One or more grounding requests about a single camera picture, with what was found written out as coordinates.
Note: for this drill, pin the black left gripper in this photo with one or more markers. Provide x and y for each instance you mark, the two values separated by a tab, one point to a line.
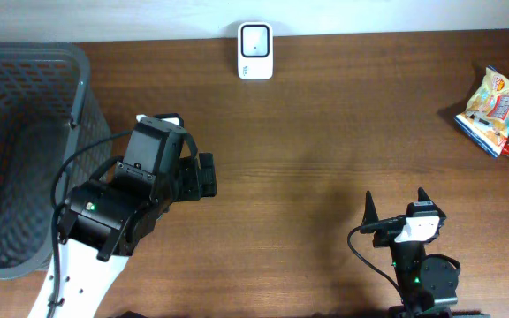
193	188

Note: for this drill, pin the grey plastic mesh basket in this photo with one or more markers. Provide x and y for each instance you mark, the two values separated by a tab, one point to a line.
53	135

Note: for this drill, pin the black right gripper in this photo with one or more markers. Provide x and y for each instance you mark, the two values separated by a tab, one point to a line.
383	238

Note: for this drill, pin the white barcode scanner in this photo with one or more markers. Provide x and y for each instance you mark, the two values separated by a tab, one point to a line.
255	50

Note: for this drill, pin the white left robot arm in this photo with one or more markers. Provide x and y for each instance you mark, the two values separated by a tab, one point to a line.
96	228

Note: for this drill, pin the beige wet wipes pack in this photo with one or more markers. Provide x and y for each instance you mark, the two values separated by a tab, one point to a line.
486	117

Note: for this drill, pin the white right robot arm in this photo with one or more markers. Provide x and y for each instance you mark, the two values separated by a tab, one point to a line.
426	283

